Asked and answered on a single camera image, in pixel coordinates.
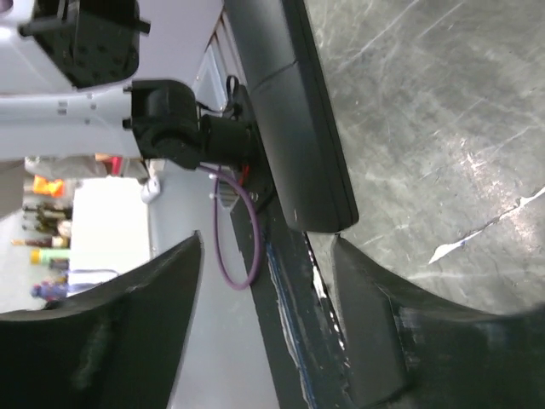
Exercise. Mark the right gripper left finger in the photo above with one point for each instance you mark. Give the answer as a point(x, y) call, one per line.
point(118, 345)

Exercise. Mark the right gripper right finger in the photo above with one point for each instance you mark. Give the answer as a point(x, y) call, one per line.
point(409, 348)

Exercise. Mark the black remote control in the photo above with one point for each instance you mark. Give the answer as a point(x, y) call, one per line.
point(292, 107)

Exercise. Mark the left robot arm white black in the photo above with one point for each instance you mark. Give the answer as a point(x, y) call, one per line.
point(68, 88)

